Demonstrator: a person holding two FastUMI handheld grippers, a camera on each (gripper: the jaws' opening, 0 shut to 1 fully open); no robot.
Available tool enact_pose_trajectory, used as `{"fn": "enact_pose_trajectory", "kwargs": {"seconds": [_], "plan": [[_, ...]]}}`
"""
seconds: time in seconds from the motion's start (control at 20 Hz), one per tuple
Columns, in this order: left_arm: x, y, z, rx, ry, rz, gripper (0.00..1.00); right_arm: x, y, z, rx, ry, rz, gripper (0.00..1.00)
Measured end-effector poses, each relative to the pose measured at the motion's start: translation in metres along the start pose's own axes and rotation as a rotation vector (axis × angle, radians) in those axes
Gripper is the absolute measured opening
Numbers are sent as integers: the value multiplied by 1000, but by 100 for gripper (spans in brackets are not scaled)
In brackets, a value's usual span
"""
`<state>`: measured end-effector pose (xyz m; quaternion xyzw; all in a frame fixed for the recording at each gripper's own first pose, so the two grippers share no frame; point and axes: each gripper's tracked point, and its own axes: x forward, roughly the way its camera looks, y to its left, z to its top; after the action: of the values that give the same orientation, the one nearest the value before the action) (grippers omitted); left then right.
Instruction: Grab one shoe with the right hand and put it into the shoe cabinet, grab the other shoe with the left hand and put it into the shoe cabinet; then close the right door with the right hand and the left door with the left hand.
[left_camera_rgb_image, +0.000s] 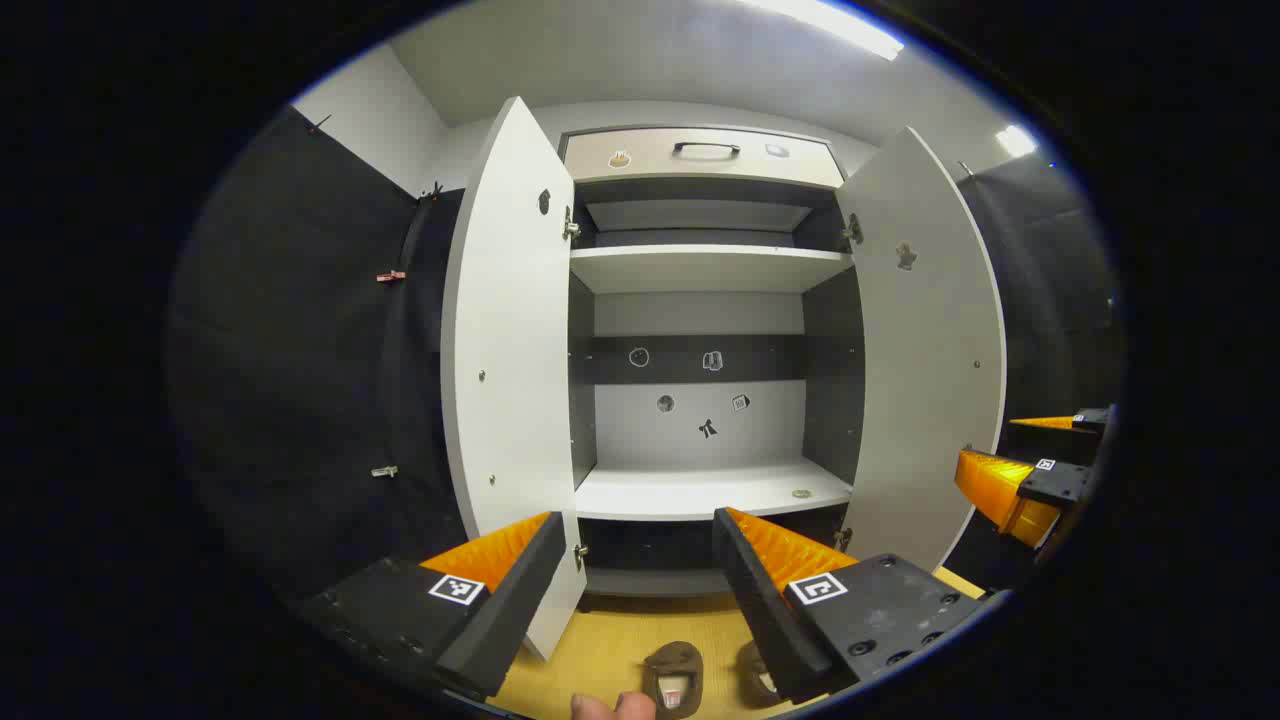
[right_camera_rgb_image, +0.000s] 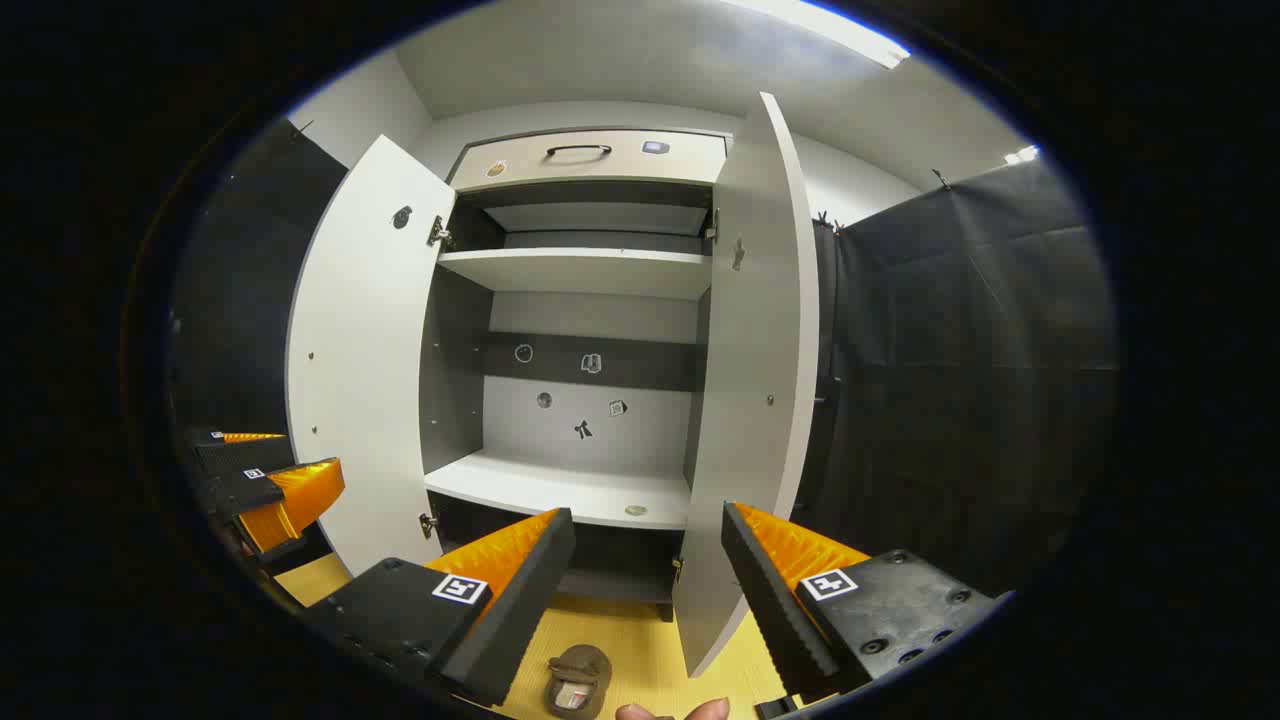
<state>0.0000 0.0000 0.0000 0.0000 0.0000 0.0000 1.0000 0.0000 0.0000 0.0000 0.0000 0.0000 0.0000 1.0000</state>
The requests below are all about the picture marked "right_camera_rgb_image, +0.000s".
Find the black backdrop cloth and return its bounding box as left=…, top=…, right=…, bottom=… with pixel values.
left=800, top=160, right=1119, bottom=601
left=170, top=120, right=351, bottom=471

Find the white shoe cabinet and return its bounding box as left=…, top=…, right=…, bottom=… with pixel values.
left=285, top=92, right=836, bottom=681

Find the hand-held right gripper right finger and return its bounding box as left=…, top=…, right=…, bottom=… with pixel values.
left=720, top=502, right=1001, bottom=701

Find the brown fuzzy shoe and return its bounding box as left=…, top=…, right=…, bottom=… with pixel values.
left=545, top=645, right=613, bottom=720

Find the white cabinet door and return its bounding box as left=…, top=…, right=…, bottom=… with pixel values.
left=672, top=92, right=821, bottom=679
left=285, top=135, right=456, bottom=581

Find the white cabinet drawer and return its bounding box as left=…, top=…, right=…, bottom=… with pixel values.
left=450, top=130, right=729, bottom=191

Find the white cabinet shelf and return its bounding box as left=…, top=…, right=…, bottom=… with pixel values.
left=485, top=203, right=711, bottom=236
left=424, top=450, right=693, bottom=531
left=437, top=247, right=713, bottom=301

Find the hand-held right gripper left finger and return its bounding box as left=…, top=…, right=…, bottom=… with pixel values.
left=305, top=507, right=578, bottom=706

